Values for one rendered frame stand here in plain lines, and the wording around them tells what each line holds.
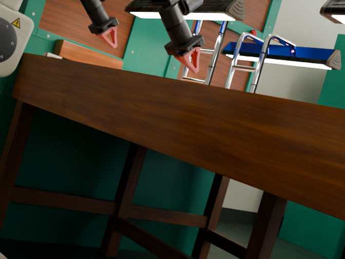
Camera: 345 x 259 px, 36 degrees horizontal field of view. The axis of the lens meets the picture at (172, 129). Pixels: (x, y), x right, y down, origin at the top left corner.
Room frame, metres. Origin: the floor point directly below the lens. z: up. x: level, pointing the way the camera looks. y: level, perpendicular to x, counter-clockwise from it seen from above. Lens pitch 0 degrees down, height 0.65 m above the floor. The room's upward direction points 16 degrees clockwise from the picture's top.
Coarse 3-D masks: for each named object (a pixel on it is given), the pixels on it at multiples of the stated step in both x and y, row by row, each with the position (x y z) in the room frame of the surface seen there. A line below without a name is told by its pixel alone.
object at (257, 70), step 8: (240, 40) 2.22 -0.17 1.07; (256, 40) 2.28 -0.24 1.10; (264, 40) 2.11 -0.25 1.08; (280, 40) 2.15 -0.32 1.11; (240, 48) 2.23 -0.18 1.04; (264, 48) 2.11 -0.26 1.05; (264, 56) 2.11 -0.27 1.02; (232, 64) 2.23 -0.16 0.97; (232, 72) 2.23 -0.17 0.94; (256, 72) 2.11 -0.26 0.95; (256, 80) 2.11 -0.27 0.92; (256, 88) 2.11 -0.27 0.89
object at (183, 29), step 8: (184, 24) 1.38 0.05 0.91; (168, 32) 1.39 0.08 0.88; (176, 32) 1.38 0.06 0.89; (184, 32) 1.38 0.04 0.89; (176, 40) 1.39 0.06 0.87; (184, 40) 1.39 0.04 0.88; (192, 40) 1.40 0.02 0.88; (200, 40) 1.39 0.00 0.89; (168, 48) 1.43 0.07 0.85; (176, 48) 1.40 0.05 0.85; (184, 48) 1.37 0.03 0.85; (192, 48) 1.38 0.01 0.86
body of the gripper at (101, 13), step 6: (102, 6) 1.74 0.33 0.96; (90, 12) 1.72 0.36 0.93; (96, 12) 1.72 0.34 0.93; (102, 12) 1.73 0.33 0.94; (90, 18) 1.75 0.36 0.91; (96, 18) 1.73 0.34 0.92; (102, 18) 1.74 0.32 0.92; (108, 18) 1.76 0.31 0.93; (114, 18) 1.74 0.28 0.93; (96, 24) 1.75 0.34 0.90; (102, 24) 1.74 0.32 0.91; (108, 24) 1.73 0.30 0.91
